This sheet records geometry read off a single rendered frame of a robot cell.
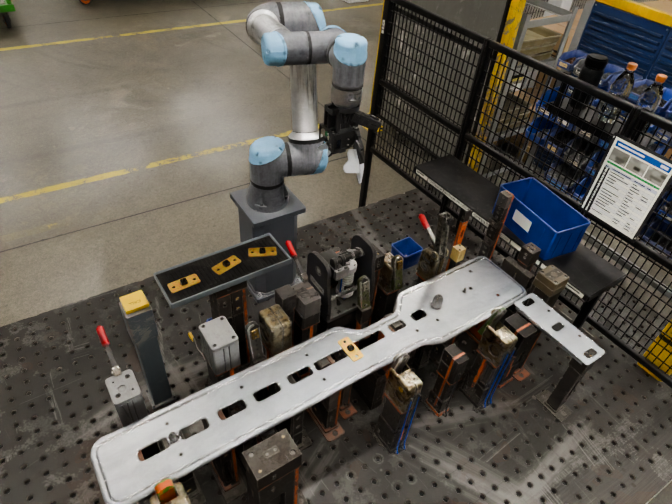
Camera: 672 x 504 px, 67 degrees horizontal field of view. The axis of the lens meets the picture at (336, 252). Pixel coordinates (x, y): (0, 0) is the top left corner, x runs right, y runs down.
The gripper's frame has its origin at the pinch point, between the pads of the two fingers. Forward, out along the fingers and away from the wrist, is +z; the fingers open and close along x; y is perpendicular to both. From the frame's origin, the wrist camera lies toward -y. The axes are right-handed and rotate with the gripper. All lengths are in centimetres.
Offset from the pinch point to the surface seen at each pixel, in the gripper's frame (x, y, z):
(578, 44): -77, -226, 23
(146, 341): -6, 60, 42
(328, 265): 7.8, 8.9, 25.5
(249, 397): 24, 43, 44
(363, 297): 12.7, -2.2, 40.5
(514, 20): -102, -192, 13
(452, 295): 24, -31, 44
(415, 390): 47, 5, 41
